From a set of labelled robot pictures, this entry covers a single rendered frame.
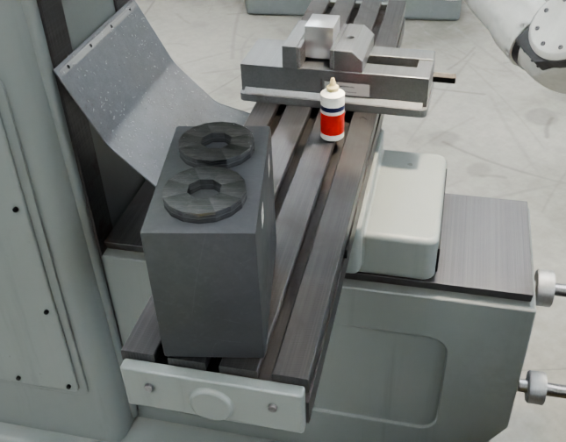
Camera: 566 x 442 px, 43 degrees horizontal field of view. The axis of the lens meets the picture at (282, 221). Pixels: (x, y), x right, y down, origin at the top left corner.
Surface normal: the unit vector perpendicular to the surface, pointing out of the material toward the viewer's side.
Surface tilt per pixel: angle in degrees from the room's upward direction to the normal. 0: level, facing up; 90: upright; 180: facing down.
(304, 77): 90
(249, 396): 90
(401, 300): 90
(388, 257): 90
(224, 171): 0
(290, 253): 0
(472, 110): 0
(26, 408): 79
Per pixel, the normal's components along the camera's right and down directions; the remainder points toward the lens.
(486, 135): -0.04, -0.80
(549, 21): -0.65, -0.25
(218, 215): 0.51, 0.51
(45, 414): -0.23, 0.44
